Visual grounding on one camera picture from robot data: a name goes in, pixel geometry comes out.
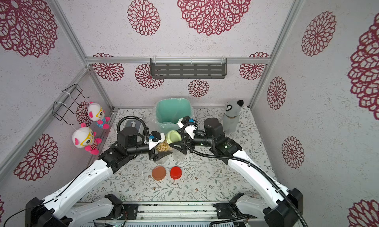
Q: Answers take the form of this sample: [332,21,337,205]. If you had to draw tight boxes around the green jar lid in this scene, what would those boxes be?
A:
[165,130,182,145]

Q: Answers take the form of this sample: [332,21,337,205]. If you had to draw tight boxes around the brown jar lid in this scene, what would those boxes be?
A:
[152,166,166,181]

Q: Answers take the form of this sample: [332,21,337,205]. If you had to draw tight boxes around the red jar lid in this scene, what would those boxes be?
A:
[170,166,183,180]

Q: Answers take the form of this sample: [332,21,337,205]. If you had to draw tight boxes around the red lidded peanut jar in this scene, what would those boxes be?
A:
[172,151,186,162]

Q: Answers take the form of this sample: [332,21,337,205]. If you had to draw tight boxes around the green lidded peanut jar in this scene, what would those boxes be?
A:
[155,140,172,153]

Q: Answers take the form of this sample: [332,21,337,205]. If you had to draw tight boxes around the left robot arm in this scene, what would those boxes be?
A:
[25,127,165,227]

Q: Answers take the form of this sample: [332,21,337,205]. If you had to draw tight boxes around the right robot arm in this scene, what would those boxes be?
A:
[177,116,308,227]

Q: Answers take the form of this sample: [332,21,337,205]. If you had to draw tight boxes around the green trash bin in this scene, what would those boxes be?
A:
[156,98,194,134]

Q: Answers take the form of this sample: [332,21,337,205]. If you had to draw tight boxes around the grey plush dog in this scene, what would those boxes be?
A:
[222,100,244,134]

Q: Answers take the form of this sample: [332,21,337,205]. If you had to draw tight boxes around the upper pink white plush doll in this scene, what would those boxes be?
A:
[87,102,110,129]

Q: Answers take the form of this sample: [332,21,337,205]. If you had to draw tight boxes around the pink white plush doll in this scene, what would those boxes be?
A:
[87,102,110,129]
[72,123,102,155]

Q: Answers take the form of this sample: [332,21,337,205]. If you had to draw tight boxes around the lower pink white plush doll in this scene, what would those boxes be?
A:
[72,123,102,155]

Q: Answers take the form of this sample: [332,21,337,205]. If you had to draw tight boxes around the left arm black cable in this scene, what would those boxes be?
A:
[116,116,149,143]

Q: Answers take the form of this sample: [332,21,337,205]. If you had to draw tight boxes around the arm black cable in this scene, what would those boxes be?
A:
[116,116,149,143]
[181,123,310,227]

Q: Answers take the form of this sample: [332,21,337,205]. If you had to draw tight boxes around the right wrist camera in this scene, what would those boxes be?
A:
[177,116,198,133]

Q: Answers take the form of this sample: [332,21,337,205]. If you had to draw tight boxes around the aluminium rail frame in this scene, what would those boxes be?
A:
[51,201,301,227]

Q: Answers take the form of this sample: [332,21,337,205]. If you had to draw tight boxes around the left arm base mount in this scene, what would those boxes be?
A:
[101,194,139,220]

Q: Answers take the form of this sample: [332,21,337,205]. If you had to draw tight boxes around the grey wall shelf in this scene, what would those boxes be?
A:
[150,58,228,79]

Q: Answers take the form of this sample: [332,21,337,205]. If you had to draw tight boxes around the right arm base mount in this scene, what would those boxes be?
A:
[213,192,252,219]

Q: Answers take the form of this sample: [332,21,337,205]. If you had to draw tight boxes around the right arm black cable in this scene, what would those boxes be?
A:
[181,123,310,227]

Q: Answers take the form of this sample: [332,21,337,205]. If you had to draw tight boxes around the black wire basket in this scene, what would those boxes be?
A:
[51,84,90,126]

